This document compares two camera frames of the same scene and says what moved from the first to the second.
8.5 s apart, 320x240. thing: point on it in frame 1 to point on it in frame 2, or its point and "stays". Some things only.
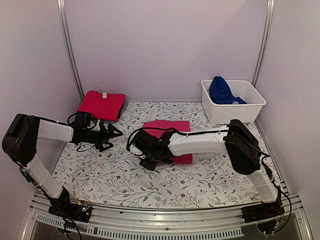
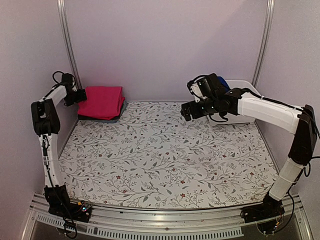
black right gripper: (150, 165) to (186, 108)
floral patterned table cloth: (115, 178) stays
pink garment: (179, 125) to (102, 102)
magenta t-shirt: (103, 105) stays
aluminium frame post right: (263, 43) stays
